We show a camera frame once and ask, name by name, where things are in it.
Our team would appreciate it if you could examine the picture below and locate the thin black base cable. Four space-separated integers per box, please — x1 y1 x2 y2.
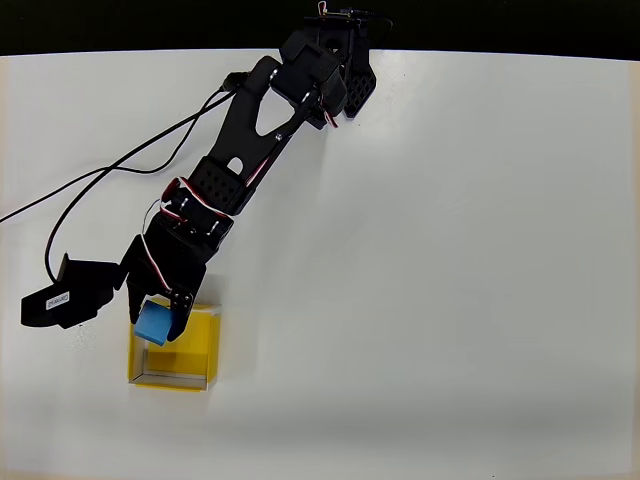
344 6 395 27

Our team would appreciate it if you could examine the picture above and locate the black webcam cable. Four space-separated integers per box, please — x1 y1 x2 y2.
43 87 229 284

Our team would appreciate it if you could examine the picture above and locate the yellow open box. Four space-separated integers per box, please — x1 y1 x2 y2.
126 298 223 393

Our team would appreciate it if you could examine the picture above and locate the black webcam with white label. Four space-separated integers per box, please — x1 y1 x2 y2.
19 252 125 330

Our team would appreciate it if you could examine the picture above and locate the blue cube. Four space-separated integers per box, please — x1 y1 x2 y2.
133 299 174 347

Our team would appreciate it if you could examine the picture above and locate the red white servo wire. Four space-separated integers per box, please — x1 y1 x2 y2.
139 176 232 301

